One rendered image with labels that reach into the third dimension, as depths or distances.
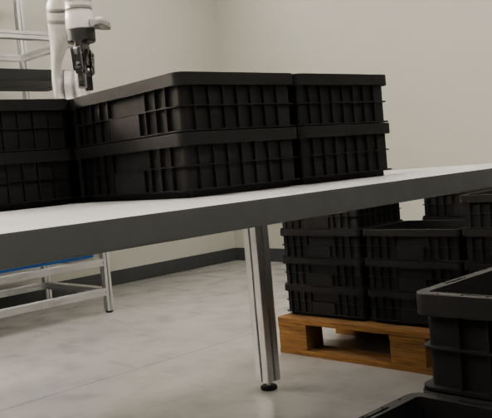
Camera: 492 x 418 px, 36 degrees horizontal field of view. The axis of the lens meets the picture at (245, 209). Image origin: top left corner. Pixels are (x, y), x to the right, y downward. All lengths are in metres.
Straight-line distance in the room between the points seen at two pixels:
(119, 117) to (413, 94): 3.60
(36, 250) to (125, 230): 0.12
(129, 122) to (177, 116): 0.16
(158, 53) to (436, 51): 2.06
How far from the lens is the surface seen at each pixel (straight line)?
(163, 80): 1.43
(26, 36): 4.19
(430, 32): 4.97
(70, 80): 2.45
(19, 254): 0.89
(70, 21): 2.09
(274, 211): 1.14
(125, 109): 1.56
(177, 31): 5.96
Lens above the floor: 0.75
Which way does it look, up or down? 3 degrees down
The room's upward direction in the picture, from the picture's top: 5 degrees counter-clockwise
